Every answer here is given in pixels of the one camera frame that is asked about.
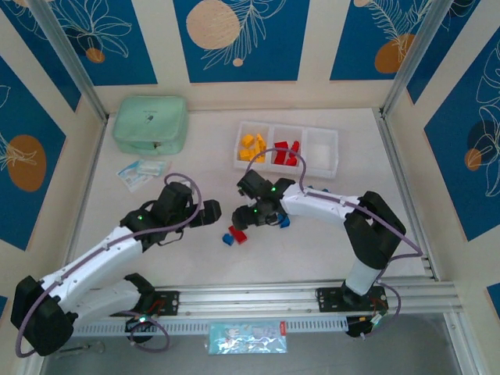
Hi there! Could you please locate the white slotted cable duct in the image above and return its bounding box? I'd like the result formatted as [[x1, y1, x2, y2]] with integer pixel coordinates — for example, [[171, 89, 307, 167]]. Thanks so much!
[[72, 316, 349, 338]]

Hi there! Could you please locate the holographic foil packet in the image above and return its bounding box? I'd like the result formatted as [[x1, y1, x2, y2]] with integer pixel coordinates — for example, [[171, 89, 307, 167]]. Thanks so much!
[[203, 319, 289, 355]]

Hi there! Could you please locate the black electronics module with LED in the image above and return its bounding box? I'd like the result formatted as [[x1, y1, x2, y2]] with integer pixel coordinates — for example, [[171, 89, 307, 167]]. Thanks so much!
[[124, 310, 158, 334], [345, 314, 388, 339]]

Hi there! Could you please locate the clear white plastic packet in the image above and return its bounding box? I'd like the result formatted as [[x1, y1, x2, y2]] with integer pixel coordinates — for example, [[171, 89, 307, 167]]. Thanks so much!
[[137, 158, 173, 177]]

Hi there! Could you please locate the aluminium side rail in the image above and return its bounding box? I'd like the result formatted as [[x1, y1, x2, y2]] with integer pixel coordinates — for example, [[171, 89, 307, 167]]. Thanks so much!
[[375, 109, 441, 281], [64, 116, 109, 270]]

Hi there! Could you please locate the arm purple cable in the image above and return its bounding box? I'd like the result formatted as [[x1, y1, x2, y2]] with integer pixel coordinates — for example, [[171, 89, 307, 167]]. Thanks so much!
[[245, 148, 425, 340], [14, 173, 203, 359]]

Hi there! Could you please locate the mint green zip pouch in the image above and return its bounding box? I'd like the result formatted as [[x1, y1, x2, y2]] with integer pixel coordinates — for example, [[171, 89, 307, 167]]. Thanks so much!
[[112, 95, 190, 156]]

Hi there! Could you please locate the blue white plastic packet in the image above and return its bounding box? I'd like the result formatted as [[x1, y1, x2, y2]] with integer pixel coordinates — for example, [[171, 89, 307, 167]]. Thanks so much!
[[116, 159, 152, 192]]

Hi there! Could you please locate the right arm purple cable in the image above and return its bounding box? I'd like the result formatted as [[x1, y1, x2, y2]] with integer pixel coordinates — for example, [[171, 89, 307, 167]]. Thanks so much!
[[245, 148, 425, 340]]

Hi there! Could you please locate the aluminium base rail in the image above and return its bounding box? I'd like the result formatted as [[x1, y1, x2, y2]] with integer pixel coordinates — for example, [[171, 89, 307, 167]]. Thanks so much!
[[73, 277, 465, 323]]

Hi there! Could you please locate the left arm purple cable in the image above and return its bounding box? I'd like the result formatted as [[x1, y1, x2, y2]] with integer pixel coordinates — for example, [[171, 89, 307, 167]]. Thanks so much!
[[14, 173, 203, 359]]

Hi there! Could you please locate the white three-compartment tray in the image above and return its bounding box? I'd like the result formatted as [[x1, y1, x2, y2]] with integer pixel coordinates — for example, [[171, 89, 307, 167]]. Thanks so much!
[[233, 120, 339, 180]]

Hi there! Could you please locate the aluminium frame post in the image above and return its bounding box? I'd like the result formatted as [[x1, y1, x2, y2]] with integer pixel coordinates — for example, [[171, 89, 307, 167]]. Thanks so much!
[[27, 0, 109, 123], [379, 0, 457, 118]]

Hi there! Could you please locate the metal key tool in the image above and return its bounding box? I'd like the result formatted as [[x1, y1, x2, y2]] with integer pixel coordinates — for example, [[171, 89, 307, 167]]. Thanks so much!
[[58, 340, 106, 359]]

